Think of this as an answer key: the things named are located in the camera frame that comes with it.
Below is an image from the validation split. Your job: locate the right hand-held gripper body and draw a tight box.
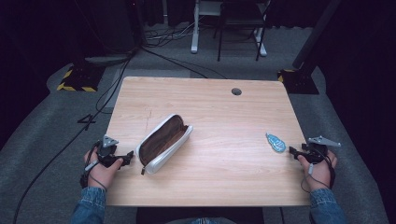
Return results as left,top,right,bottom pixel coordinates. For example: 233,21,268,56
300,134,342,164

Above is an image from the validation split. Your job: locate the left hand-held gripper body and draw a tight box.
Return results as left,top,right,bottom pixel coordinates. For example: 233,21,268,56
95,133,127,169

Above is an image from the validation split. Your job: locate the blue leaf-shaped eraser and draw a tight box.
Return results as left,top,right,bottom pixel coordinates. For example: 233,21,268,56
265,132,287,154

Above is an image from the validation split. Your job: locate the white pencil case brown lining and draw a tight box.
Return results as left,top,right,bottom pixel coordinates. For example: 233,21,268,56
135,113,194,175

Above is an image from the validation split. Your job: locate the person's left hand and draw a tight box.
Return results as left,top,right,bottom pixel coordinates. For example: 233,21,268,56
83,147,124,191

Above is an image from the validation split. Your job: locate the person's right hand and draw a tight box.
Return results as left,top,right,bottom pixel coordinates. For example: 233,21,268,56
296,149,338,192

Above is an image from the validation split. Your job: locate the black stand base hazard tape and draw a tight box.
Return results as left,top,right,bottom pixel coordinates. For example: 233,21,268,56
56,61,106,93
276,68,320,95

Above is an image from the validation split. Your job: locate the black slanted pole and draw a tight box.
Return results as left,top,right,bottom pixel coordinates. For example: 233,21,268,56
291,0,344,70

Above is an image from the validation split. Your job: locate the black chair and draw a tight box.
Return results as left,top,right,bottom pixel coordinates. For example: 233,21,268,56
212,0,272,63

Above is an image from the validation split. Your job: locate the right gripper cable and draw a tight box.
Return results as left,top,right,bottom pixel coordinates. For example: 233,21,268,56
300,146,337,194

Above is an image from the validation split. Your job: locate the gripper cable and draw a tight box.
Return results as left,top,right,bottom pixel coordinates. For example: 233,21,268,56
300,146,337,194
12,52,138,224

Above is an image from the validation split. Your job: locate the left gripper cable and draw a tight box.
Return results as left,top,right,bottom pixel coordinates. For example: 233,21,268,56
12,52,138,224

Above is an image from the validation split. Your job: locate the black floor cable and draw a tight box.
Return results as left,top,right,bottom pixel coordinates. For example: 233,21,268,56
140,46,228,80

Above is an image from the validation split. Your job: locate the bundle of floor cables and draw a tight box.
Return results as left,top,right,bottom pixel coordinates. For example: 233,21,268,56
143,21,200,49

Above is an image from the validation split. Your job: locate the white desk frame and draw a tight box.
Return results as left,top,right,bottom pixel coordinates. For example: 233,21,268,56
190,0,268,58

